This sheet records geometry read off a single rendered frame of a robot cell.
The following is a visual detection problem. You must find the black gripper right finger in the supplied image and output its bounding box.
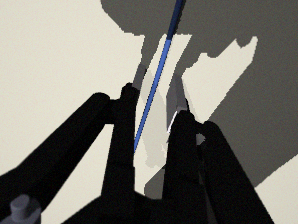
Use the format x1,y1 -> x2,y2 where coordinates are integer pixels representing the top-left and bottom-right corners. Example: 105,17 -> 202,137
162,74 -> 275,224

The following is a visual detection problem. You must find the blue cable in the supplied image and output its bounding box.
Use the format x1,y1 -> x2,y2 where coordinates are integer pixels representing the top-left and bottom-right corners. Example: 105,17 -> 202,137
134,0 -> 183,153

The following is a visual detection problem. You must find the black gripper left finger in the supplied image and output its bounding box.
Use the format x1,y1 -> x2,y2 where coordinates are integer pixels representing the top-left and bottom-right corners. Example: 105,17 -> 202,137
0,64 -> 146,224

